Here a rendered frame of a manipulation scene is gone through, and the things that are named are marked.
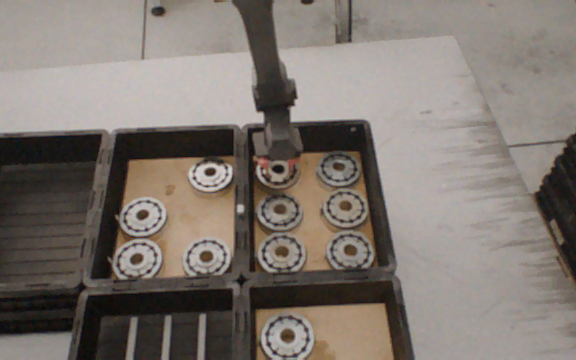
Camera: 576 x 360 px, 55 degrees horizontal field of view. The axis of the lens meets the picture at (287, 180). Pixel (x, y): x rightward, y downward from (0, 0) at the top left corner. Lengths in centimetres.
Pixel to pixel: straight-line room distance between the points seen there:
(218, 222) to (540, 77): 213
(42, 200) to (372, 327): 79
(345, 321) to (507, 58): 217
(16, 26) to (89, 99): 167
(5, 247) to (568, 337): 125
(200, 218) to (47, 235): 34
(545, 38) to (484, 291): 211
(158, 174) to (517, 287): 88
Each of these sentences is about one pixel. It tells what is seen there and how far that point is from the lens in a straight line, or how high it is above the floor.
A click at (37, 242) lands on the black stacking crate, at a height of 83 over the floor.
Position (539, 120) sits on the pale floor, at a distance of 281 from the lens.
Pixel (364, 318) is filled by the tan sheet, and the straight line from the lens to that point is 114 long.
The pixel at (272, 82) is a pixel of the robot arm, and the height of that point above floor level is 119.
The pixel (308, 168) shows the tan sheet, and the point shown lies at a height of 83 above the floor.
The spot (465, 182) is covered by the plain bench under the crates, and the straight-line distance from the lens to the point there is 153.
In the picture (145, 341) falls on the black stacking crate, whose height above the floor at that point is 83.
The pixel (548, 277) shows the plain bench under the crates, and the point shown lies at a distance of 145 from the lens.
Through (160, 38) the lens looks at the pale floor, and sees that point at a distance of 306.
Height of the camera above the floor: 187
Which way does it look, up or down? 53 degrees down
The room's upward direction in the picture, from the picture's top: straight up
